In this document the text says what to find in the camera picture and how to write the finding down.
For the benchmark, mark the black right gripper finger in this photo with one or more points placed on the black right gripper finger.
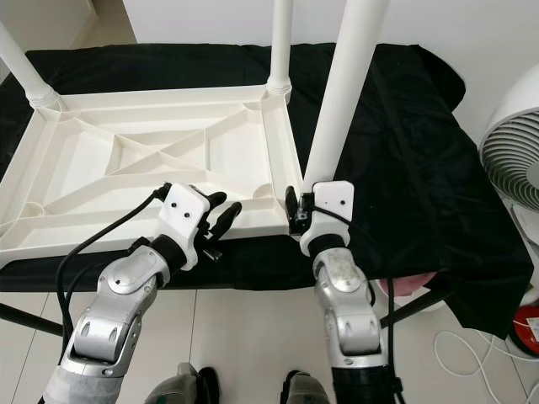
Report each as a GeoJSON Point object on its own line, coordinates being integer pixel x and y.
{"type": "Point", "coordinates": [291, 200]}

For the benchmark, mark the white plastic table leg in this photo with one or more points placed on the white plastic table leg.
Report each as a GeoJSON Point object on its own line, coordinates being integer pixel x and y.
{"type": "Point", "coordinates": [345, 84]}
{"type": "Point", "coordinates": [282, 42]}
{"type": "Point", "coordinates": [29, 80]}

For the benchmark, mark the grey robot left foot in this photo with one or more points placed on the grey robot left foot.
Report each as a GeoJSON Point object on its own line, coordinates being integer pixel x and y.
{"type": "Point", "coordinates": [184, 385]}

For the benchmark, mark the pink soft item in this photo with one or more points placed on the pink soft item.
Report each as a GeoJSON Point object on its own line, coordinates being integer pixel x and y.
{"type": "Point", "coordinates": [404, 284]}

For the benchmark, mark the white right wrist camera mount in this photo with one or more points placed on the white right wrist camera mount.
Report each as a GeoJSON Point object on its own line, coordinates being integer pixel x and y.
{"type": "Point", "coordinates": [333, 198]}

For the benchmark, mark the grey robot right foot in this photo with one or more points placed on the grey robot right foot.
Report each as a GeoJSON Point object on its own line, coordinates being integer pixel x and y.
{"type": "Point", "coordinates": [310, 389]}

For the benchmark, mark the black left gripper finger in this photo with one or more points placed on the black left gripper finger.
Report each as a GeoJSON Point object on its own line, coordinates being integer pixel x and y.
{"type": "Point", "coordinates": [216, 200]}
{"type": "Point", "coordinates": [226, 220]}

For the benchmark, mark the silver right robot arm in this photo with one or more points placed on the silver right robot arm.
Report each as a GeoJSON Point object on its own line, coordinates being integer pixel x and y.
{"type": "Point", "coordinates": [349, 311]}

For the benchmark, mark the black fabric table cover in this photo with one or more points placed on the black fabric table cover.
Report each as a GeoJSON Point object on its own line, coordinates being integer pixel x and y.
{"type": "Point", "coordinates": [413, 168]}

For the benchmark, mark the black metal frame rod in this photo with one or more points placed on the black metal frame rod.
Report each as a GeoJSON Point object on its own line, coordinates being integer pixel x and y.
{"type": "Point", "coordinates": [29, 320]}

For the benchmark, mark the white round standing fan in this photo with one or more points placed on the white round standing fan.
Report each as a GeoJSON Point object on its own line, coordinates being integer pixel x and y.
{"type": "Point", "coordinates": [514, 156]}

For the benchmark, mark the white rounded appliance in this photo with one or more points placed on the white rounded appliance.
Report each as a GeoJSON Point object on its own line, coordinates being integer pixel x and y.
{"type": "Point", "coordinates": [529, 231]}

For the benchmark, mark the grey metal table leg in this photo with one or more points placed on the grey metal table leg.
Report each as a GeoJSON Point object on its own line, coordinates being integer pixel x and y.
{"type": "Point", "coordinates": [413, 307]}

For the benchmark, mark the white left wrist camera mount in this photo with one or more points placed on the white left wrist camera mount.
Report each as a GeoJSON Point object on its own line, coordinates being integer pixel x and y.
{"type": "Point", "coordinates": [185, 210]}

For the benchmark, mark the grey robot foot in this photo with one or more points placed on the grey robot foot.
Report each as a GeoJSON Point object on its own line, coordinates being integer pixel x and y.
{"type": "Point", "coordinates": [310, 389]}
{"type": "Point", "coordinates": [184, 385]}

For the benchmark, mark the white plastic table top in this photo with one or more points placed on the white plastic table top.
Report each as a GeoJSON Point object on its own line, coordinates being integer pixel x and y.
{"type": "Point", "coordinates": [101, 168]}

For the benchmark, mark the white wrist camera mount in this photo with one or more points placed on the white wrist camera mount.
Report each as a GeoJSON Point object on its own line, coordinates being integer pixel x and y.
{"type": "Point", "coordinates": [185, 210]}
{"type": "Point", "coordinates": [333, 198]}

